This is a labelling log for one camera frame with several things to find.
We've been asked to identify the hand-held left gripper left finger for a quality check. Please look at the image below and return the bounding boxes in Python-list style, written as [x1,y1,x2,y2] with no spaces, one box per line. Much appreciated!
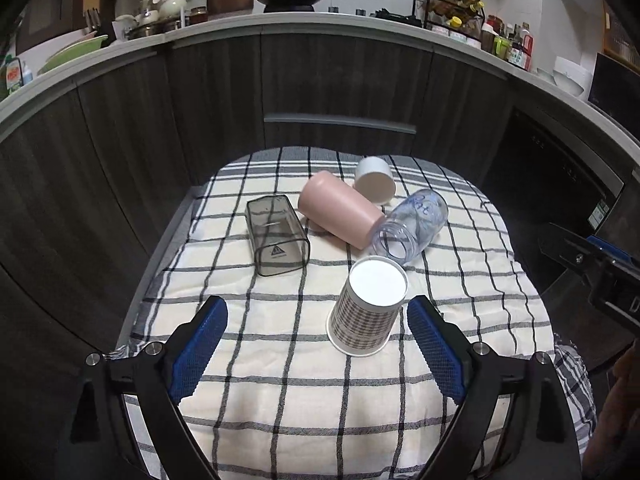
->
[60,295,231,480]

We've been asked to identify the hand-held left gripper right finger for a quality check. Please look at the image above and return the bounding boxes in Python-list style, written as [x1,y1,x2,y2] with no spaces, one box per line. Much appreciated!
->
[406,295,583,480]

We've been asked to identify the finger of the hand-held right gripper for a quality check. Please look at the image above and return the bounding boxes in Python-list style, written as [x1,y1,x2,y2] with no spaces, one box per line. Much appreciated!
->
[537,230,599,283]
[586,234,640,273]

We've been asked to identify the plaid paper cup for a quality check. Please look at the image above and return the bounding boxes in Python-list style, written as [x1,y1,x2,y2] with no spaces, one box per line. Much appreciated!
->
[326,255,410,359]

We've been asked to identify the person's right forearm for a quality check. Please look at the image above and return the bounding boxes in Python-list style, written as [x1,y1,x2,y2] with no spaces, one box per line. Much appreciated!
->
[582,337,640,480]

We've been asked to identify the clear plastic cup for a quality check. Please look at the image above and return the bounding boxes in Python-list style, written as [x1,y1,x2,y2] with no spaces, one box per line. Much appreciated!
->
[370,189,449,268]

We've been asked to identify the grey transparent square cup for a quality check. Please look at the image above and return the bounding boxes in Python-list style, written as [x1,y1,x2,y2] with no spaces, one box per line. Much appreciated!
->
[245,195,312,278]

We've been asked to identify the pink cup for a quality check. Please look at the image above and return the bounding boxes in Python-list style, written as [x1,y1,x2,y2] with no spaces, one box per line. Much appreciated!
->
[298,170,387,251]

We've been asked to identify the white cup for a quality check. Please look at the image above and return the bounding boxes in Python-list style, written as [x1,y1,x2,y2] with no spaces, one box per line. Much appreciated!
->
[354,156,397,205]

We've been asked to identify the black built-in dishwasher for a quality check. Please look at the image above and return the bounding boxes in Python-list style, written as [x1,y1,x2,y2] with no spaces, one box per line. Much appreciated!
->
[479,104,627,361]

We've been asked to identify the checked cloth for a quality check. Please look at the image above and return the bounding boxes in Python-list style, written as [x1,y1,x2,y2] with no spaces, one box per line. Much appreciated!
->
[112,147,598,480]

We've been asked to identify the black countertop appliance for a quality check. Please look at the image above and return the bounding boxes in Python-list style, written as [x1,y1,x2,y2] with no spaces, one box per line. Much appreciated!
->
[587,52,640,122]

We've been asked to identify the white bowl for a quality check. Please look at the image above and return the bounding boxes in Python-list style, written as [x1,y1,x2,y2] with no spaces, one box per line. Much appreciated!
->
[537,56,592,99]

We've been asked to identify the row of condiment bottles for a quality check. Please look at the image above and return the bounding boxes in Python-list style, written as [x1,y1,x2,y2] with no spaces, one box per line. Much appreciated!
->
[480,14,536,72]

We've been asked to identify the dark wood kitchen cabinets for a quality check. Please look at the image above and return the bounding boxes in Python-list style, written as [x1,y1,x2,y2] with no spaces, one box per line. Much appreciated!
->
[0,27,516,480]

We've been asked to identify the green plate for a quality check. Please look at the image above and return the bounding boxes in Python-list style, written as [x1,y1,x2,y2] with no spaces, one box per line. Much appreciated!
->
[39,34,109,74]

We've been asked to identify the green dish soap bottle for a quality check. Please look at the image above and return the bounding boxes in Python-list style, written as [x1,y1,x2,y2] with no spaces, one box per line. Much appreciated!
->
[4,57,26,99]

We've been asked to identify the dish rack with dishes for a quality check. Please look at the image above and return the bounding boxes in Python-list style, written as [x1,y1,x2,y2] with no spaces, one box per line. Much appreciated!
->
[112,0,191,42]

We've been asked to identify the grey drawer handle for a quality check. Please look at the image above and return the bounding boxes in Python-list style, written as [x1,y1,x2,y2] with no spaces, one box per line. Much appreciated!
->
[264,112,417,135]

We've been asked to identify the black wire spice rack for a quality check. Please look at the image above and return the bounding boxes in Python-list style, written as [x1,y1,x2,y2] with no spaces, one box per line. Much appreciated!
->
[412,0,487,45]

